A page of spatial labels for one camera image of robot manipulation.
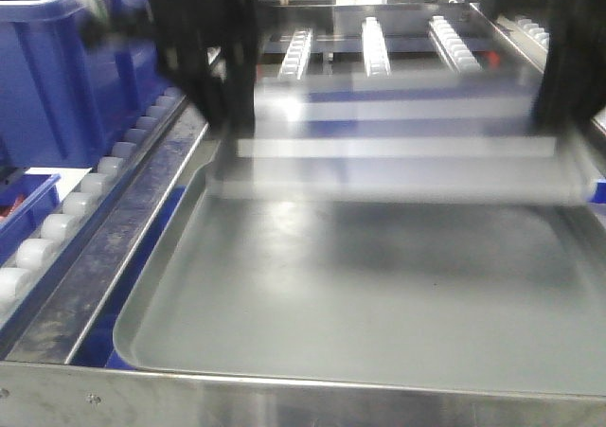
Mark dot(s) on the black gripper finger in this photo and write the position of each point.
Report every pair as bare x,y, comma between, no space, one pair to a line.
573,85
209,49

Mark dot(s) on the steel divider rail left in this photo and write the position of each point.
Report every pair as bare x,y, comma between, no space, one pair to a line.
52,321

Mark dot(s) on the large grey serving tray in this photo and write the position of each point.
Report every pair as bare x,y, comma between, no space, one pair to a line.
497,297

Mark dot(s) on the large blue plastic crate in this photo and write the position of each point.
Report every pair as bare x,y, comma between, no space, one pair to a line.
62,104

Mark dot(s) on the steel front rack beam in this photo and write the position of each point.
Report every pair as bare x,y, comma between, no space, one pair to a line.
65,395

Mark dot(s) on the right roller track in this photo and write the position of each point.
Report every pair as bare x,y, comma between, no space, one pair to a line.
533,30

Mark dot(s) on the small silver ribbed tray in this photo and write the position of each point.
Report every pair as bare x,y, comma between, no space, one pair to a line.
420,137

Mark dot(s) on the small blue bin with parts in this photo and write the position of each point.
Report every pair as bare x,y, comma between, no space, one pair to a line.
29,200

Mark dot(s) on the far left roller track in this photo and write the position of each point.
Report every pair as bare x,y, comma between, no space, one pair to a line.
81,193

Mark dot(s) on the centre roller track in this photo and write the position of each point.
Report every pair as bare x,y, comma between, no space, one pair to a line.
375,53

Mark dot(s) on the roller track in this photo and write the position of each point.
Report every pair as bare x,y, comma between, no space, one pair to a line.
375,53
533,30
295,62
451,48
81,193

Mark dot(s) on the steel divider rail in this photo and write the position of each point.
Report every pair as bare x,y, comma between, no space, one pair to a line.
52,321
514,39

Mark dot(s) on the steel divider rail right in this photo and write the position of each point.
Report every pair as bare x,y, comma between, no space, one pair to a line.
514,39

